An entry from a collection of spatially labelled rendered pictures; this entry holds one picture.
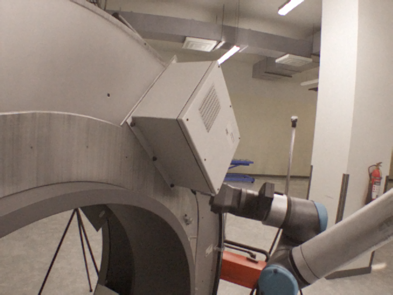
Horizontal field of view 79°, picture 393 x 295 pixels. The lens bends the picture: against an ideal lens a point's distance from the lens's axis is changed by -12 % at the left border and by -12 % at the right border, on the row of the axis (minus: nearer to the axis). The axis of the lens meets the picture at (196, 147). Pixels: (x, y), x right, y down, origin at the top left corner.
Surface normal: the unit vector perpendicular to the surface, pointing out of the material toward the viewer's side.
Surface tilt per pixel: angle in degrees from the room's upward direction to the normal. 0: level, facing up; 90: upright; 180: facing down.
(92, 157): 90
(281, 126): 90
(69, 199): 90
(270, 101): 90
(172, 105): 47
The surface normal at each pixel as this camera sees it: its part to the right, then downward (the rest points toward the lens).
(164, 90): -0.29, -0.66
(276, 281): -0.54, 0.07
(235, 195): -0.04, -0.64
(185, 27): 0.18, 0.09
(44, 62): 0.87, 0.11
